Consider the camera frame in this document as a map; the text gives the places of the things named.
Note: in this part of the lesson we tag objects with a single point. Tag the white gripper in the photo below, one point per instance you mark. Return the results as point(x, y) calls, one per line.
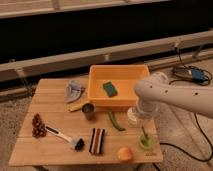
point(141, 113)

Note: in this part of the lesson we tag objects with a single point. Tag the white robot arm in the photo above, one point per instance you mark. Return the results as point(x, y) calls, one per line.
point(156, 88)

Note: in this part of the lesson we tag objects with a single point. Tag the dark paper cup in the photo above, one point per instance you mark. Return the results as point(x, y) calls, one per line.
point(88, 110)

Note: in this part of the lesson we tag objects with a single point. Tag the green pea pod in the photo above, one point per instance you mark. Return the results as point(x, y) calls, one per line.
point(114, 122)

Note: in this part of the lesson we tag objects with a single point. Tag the green sponge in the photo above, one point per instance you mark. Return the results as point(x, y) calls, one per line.
point(110, 89)

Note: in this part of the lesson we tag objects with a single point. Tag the yellow plastic bin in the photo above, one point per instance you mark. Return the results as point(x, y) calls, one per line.
point(123, 78)

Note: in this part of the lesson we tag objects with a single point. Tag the orange fruit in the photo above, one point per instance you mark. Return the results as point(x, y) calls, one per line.
point(125, 154)

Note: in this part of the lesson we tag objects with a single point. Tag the striped brown block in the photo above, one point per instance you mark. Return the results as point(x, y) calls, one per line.
point(97, 141)

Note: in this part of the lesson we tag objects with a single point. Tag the blue power box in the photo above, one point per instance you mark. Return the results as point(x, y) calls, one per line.
point(190, 73)

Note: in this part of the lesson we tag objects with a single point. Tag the yellow banana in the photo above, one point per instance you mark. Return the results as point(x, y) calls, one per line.
point(77, 107)

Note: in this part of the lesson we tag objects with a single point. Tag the grey crumpled cloth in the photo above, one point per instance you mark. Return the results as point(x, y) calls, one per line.
point(74, 90)

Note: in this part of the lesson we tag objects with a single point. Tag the wooden table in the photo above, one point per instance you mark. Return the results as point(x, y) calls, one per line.
point(48, 102)

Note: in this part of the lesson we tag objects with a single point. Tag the brown pine cone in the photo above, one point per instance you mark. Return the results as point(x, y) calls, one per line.
point(38, 127)

